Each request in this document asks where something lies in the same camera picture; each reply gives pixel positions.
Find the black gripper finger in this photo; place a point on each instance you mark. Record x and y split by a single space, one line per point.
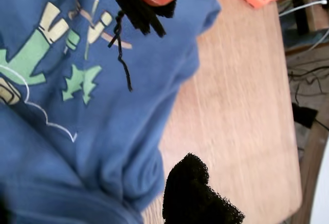
195 195

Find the blue printed T-shirt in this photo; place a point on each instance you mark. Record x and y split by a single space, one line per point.
102 105

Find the black table clamp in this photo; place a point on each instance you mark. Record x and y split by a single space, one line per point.
304 116

